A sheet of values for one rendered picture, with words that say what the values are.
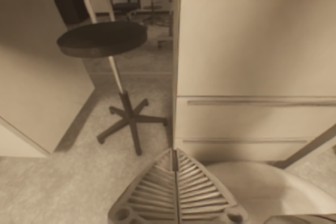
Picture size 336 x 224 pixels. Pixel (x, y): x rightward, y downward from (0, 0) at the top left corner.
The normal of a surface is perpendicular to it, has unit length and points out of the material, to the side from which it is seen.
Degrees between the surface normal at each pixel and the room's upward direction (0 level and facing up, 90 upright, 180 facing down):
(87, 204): 0
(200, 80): 90
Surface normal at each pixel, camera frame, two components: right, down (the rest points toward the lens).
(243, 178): -0.02, -0.70
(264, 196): -0.03, 0.41
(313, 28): -0.02, 0.72
